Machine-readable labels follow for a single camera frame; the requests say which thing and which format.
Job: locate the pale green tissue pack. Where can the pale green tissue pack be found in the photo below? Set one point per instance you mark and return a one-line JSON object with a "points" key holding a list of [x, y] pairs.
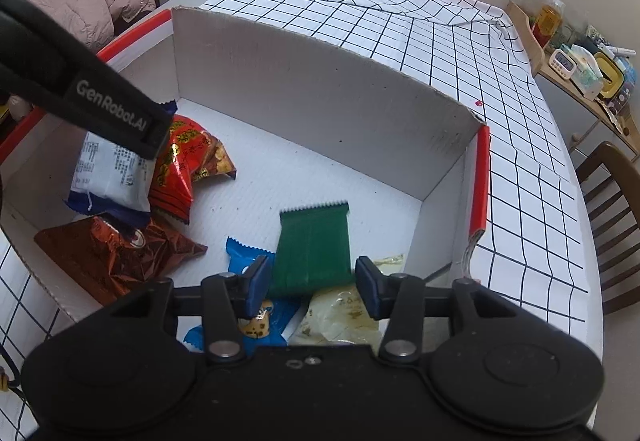
{"points": [[587, 71]]}

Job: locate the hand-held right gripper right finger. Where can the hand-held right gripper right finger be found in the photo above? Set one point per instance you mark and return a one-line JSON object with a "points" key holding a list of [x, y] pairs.
{"points": [[370, 287]]}

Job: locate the white tube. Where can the white tube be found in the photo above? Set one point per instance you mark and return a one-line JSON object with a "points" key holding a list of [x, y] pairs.
{"points": [[619, 51]]}

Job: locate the brown wooden chair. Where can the brown wooden chair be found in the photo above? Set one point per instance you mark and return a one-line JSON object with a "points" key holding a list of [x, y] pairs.
{"points": [[616, 156]]}

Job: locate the blue biscuit packet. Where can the blue biscuit packet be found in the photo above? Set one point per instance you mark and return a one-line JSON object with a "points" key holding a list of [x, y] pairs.
{"points": [[241, 258]]}

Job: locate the white blue snack packet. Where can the white blue snack packet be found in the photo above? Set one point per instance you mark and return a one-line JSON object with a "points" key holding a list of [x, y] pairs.
{"points": [[107, 171]]}

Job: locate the yellow storage box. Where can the yellow storage box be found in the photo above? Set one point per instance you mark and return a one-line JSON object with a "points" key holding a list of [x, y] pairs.
{"points": [[611, 76]]}

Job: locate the orange drink bottle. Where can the orange drink bottle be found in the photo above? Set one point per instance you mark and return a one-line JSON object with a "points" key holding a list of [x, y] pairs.
{"points": [[546, 23]]}

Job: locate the red cardboard box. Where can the red cardboard box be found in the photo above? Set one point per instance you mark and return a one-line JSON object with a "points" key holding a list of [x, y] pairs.
{"points": [[325, 86]]}

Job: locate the dark red foil snack packet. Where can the dark red foil snack packet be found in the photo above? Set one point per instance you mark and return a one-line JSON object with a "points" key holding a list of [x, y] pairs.
{"points": [[110, 256]]}

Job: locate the white cabinet with wooden tray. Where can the white cabinet with wooden tray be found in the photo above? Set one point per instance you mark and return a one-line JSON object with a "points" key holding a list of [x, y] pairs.
{"points": [[585, 121]]}

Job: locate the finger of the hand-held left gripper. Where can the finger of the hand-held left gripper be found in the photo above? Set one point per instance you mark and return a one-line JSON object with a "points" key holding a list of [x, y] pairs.
{"points": [[156, 137]]}

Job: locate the cream white snack packet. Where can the cream white snack packet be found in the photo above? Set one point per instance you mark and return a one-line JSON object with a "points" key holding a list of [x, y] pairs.
{"points": [[335, 316]]}

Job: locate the white checked tablecloth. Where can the white checked tablecloth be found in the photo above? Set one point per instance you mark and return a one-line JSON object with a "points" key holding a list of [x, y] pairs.
{"points": [[450, 61]]}

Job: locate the red yellow snack packet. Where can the red yellow snack packet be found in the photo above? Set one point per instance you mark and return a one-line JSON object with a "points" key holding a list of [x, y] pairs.
{"points": [[180, 156]]}

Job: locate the white kitchen timer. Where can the white kitchen timer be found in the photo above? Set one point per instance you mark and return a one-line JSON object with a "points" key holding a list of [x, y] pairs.
{"points": [[561, 63]]}

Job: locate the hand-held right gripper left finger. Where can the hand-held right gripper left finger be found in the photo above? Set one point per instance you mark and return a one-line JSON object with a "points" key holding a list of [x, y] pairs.
{"points": [[257, 282]]}

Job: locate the green snack packet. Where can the green snack packet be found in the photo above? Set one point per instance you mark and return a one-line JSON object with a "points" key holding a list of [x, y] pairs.
{"points": [[310, 246]]}

